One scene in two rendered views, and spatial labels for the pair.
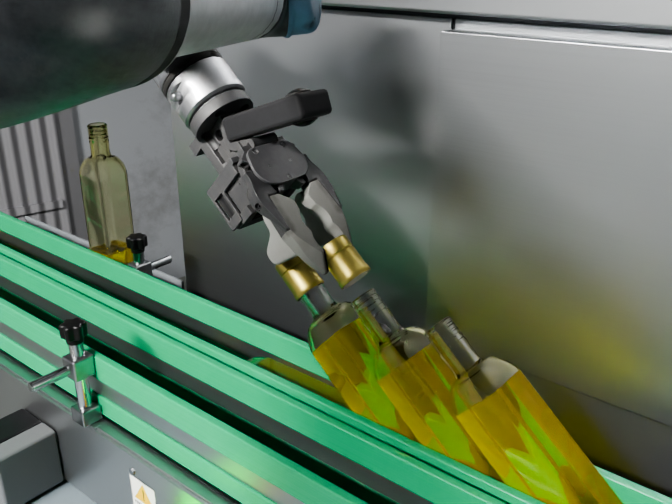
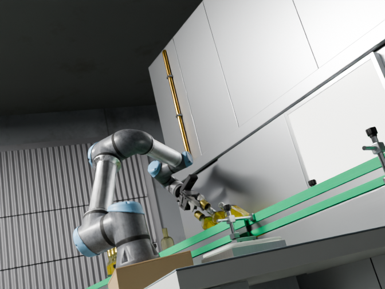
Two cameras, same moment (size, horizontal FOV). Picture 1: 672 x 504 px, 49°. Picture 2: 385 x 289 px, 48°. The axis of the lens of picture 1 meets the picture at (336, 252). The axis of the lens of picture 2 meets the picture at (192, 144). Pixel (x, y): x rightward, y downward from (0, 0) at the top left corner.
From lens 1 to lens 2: 1.49 m
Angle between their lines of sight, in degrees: 45
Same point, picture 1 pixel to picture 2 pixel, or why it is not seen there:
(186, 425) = (176, 249)
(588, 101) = (239, 155)
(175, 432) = not seen: hidden behind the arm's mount
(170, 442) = not seen: hidden behind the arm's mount
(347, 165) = (215, 201)
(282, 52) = (198, 184)
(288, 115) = (188, 179)
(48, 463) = not seen: outside the picture
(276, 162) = (190, 192)
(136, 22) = (145, 139)
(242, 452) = (185, 243)
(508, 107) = (230, 164)
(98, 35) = (140, 139)
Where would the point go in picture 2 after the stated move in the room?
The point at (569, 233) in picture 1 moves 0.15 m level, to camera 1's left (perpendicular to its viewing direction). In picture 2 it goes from (246, 182) to (214, 191)
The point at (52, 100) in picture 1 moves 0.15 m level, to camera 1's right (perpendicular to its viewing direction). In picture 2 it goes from (136, 147) to (170, 136)
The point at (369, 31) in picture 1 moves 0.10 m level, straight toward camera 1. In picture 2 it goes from (210, 169) to (204, 164)
